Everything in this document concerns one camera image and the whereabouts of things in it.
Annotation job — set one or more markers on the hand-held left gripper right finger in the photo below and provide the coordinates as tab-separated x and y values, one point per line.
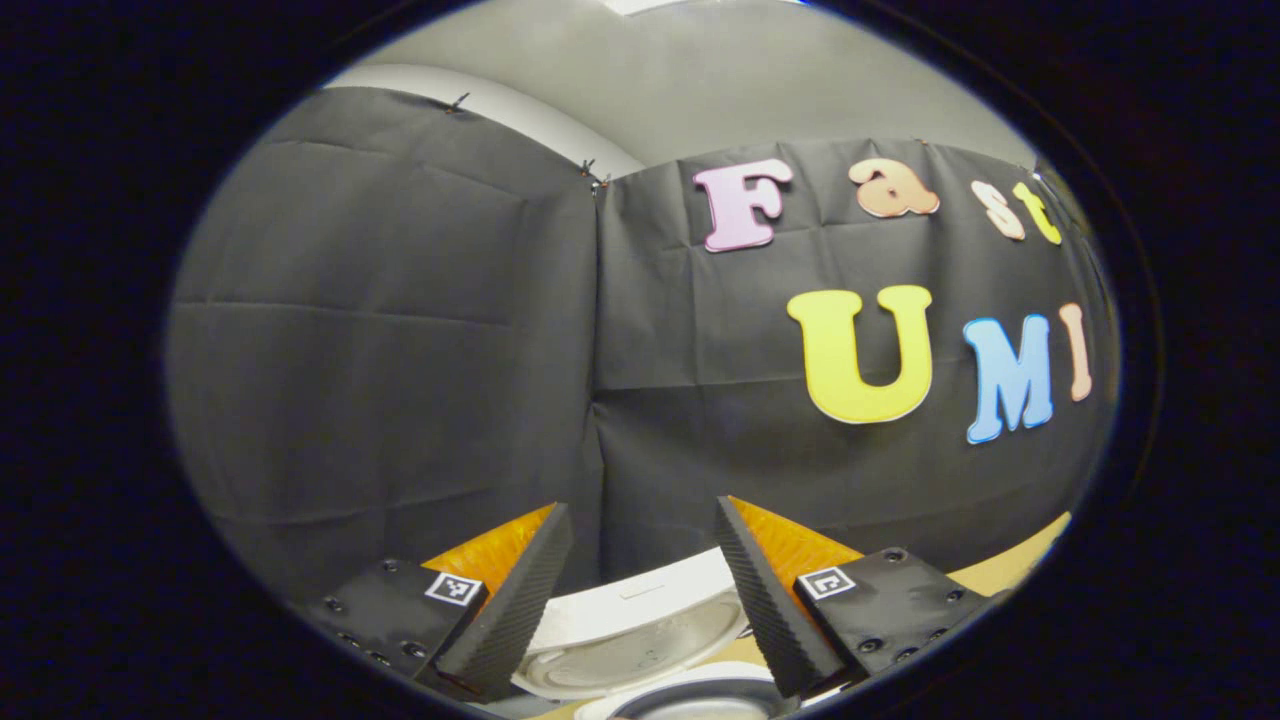
765	600

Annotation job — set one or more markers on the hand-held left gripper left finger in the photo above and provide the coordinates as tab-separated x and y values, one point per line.
520	600

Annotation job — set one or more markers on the white rice cooker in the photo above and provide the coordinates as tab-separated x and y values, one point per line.
640	630

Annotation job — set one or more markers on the black backdrop cloth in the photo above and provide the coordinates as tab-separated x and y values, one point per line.
400	330

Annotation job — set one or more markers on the ceiling light panel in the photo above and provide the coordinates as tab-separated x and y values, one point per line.
700	5

